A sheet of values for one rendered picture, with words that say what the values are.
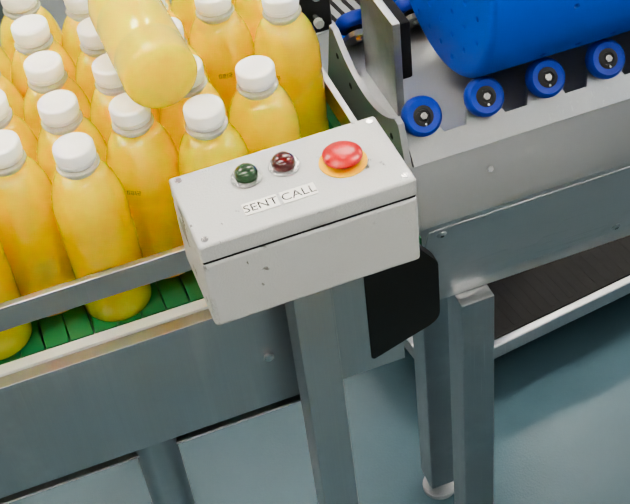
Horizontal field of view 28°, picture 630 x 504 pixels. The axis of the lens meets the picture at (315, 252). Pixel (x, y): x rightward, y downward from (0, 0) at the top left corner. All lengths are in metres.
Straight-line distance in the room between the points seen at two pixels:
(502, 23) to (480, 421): 0.71
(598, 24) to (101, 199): 0.56
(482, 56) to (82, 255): 0.47
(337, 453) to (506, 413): 0.97
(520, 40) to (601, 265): 1.08
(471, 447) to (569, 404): 0.49
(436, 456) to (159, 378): 0.87
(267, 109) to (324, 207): 0.19
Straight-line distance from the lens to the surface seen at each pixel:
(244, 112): 1.24
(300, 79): 1.36
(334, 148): 1.12
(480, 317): 1.66
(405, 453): 2.26
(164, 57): 1.17
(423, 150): 1.40
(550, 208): 1.54
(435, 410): 2.01
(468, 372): 1.73
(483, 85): 1.40
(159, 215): 1.26
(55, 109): 1.23
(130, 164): 1.22
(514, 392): 2.35
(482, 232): 1.51
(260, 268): 1.10
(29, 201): 1.22
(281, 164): 1.11
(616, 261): 2.37
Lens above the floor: 1.82
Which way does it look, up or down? 44 degrees down
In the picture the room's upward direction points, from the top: 8 degrees counter-clockwise
